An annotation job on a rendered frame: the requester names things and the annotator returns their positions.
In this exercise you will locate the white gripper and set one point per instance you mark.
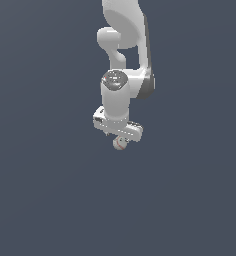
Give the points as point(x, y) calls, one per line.
point(116, 126)

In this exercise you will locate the white ball with red seam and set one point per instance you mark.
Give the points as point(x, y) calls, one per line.
point(120, 143)

